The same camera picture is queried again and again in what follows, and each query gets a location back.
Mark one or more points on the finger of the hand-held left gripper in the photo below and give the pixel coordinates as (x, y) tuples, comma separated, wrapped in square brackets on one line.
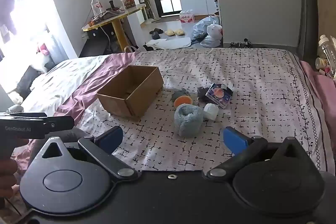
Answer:
[(59, 124)]

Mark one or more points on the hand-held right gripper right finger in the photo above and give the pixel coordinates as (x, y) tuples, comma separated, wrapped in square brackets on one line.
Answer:
[(235, 141)]

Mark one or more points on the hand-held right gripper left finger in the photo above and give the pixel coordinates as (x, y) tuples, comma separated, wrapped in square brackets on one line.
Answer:
[(109, 138)]

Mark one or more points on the brown cardboard box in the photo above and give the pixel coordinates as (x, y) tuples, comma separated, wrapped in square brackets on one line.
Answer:
[(118, 106)]

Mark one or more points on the blue-grey fluffy towel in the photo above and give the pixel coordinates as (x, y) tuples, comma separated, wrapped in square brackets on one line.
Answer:
[(187, 121)]

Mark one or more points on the blue denim stuffed toy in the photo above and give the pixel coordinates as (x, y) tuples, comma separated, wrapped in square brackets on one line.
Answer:
[(179, 93)]

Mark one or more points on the person's left hand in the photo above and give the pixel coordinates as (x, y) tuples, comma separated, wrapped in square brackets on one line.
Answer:
[(7, 176)]

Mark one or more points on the white small cup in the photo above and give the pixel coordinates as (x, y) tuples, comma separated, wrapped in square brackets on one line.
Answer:
[(211, 111)]

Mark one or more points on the white duvet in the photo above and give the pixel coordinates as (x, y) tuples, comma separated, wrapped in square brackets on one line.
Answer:
[(60, 82)]

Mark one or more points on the black-patterned white bed sheet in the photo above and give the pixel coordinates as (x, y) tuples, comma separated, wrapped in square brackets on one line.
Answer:
[(262, 108)]

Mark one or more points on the purple blanket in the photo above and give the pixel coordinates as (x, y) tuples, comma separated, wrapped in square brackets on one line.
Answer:
[(86, 87)]

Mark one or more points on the dark grey cloth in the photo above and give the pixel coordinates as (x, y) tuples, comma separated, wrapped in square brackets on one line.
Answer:
[(202, 94)]

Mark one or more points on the orange round sponge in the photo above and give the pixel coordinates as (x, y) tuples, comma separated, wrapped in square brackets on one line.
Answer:
[(183, 101)]

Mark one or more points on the white and pink plush toy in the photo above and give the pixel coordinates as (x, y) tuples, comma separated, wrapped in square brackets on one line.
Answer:
[(43, 58)]

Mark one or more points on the dark shoes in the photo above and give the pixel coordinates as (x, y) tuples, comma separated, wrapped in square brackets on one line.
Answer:
[(241, 44)]

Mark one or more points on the pink pillow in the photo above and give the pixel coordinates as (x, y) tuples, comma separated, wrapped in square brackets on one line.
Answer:
[(323, 92)]

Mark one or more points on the clear plastic bag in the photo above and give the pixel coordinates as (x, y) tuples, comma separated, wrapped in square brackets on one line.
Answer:
[(210, 42)]

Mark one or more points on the white plastic bag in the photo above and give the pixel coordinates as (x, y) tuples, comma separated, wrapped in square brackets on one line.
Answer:
[(215, 31)]

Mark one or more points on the black slipper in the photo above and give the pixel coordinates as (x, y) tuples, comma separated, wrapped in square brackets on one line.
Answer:
[(155, 35), (158, 30)]

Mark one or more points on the white floor mat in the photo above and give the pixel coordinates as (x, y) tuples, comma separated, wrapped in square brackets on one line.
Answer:
[(170, 43)]

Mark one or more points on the blue-grey plastic bag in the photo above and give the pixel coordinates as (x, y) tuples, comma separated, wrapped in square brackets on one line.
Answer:
[(203, 27)]

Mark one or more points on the dark cloth pile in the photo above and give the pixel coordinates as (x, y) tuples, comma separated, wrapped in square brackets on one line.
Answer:
[(107, 16)]

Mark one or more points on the yellow slipper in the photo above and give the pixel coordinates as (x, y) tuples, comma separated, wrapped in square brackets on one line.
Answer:
[(170, 32), (180, 32)]

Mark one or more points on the clear plastic bottle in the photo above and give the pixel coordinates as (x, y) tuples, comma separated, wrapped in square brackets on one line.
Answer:
[(95, 7)]

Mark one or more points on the yellow round table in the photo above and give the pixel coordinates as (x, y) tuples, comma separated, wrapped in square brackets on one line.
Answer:
[(123, 15)]

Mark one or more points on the dark clothes at window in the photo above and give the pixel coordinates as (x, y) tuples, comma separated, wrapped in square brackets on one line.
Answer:
[(9, 3)]

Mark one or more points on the clear bottle with white cap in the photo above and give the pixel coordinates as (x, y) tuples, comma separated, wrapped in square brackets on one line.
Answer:
[(326, 56)]

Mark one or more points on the pack of water bottles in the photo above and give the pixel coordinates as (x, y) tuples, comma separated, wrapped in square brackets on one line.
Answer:
[(187, 17)]

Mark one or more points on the dark chair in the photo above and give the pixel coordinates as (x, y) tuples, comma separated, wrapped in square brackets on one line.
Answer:
[(308, 24)]

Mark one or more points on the red printed box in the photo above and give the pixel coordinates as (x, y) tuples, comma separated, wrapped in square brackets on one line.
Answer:
[(128, 1)]

